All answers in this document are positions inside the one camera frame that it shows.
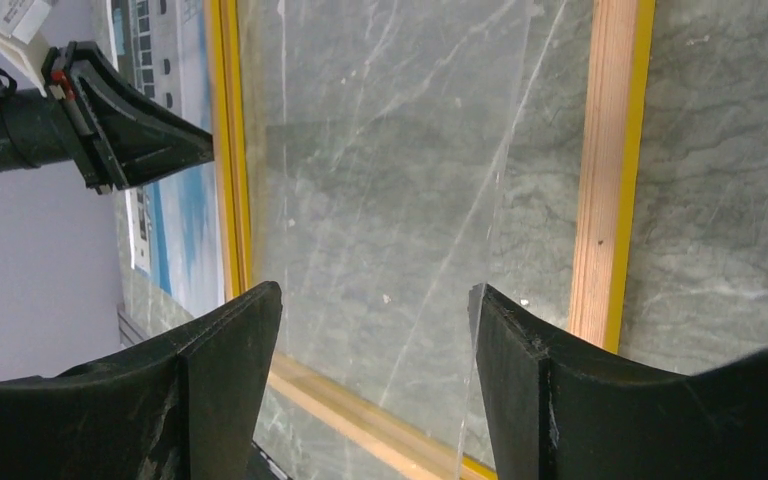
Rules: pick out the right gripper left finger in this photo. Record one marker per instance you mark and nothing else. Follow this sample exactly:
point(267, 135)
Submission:
point(181, 405)

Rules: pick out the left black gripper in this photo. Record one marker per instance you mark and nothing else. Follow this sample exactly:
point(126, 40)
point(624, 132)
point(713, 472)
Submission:
point(117, 137)

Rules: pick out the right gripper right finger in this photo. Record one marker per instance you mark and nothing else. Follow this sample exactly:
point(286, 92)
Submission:
point(559, 407)

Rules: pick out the building and sky photo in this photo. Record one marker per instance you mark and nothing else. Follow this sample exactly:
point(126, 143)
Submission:
point(168, 222)

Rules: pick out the clear acrylic sheet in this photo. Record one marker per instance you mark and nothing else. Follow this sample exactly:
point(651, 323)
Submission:
point(389, 131)

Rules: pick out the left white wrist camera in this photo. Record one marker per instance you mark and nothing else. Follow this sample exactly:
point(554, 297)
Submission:
point(21, 40)

